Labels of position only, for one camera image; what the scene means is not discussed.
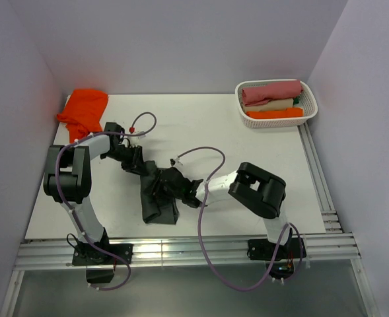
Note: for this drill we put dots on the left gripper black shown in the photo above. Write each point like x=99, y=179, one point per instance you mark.
x=136, y=164

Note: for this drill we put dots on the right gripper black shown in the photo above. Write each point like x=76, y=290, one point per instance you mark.
x=161, y=183

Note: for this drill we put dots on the dark grey t shirt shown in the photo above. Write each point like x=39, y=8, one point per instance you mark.
x=156, y=208

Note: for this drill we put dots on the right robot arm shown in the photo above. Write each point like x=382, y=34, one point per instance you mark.
x=258, y=190

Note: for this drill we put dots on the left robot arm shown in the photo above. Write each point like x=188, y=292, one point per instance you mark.
x=68, y=180

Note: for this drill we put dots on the rolled pink t shirt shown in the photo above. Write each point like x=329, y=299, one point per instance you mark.
x=272, y=91

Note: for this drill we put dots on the rolled beige t shirt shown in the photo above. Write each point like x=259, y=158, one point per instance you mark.
x=273, y=105

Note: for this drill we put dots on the rolled orange t shirt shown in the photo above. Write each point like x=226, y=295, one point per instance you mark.
x=276, y=114

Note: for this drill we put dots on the white plastic basket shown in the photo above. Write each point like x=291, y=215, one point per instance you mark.
x=307, y=103

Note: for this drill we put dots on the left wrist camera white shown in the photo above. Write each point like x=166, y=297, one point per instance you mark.
x=134, y=137

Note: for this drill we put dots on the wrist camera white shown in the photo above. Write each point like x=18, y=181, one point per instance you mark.
x=176, y=163
x=134, y=137

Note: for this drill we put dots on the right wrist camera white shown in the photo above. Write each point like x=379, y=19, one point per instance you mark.
x=176, y=163

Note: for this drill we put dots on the aluminium rail frame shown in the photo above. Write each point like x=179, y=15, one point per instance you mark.
x=333, y=245

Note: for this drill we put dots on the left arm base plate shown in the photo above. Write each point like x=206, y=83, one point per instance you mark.
x=86, y=256

